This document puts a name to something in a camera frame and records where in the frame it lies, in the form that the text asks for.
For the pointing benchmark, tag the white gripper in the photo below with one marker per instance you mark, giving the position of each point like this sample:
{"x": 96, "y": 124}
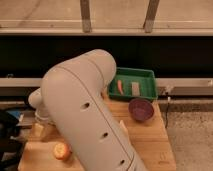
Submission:
{"x": 42, "y": 116}

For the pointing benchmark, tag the grey sponge in tray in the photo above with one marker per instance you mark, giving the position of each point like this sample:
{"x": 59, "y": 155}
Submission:
{"x": 135, "y": 89}

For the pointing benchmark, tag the peeled banana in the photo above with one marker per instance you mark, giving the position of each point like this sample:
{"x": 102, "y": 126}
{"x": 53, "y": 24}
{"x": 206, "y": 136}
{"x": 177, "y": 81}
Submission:
{"x": 123, "y": 127}

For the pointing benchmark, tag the green tray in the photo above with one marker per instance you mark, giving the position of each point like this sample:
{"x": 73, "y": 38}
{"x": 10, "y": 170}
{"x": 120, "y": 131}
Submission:
{"x": 130, "y": 83}

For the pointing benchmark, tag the orange apple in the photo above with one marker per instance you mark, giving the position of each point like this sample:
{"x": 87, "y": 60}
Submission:
{"x": 61, "y": 151}

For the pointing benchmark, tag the purple bowl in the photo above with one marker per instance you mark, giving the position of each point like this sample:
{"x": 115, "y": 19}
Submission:
{"x": 140, "y": 109}

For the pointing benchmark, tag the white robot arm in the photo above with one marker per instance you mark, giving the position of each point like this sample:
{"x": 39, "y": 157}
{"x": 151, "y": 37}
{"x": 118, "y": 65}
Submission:
{"x": 70, "y": 95}

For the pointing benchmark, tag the orange carrot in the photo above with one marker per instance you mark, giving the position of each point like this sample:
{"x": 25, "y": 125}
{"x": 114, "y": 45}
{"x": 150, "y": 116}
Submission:
{"x": 119, "y": 86}

